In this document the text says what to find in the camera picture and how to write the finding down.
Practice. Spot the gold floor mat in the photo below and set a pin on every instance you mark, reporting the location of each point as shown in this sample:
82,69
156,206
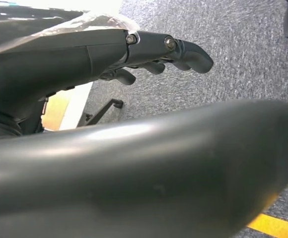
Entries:
54,111

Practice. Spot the black metal foot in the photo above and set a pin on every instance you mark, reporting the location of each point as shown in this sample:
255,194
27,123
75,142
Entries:
103,111

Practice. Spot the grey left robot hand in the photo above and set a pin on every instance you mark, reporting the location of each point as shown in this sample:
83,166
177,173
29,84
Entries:
59,62

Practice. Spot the yellow floor tape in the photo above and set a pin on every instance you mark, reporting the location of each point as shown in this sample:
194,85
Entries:
275,226

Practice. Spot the white desk leg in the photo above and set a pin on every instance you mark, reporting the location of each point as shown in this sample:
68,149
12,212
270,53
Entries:
76,106

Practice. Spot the clear plastic hand cover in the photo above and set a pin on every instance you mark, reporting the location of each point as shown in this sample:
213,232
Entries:
104,21

